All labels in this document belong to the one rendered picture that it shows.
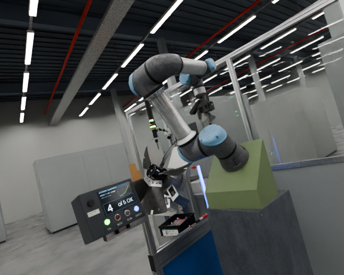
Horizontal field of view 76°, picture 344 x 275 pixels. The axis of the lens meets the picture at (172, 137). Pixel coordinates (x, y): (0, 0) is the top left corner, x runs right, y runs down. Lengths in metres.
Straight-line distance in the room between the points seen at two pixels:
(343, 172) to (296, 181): 0.31
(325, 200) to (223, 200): 1.07
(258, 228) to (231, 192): 0.18
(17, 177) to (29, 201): 1.35
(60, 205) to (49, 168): 1.08
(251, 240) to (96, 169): 6.47
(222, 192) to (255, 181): 0.17
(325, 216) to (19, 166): 13.07
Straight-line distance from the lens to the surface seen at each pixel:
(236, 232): 1.13
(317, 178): 1.99
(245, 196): 1.05
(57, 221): 7.08
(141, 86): 1.02
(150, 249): 1.22
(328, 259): 2.24
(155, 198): 1.71
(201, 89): 1.42
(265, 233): 1.05
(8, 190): 13.61
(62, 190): 7.04
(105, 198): 1.02
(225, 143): 1.02
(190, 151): 1.08
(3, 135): 13.92
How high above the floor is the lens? 1.33
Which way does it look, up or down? 3 degrees up
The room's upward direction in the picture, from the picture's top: 15 degrees counter-clockwise
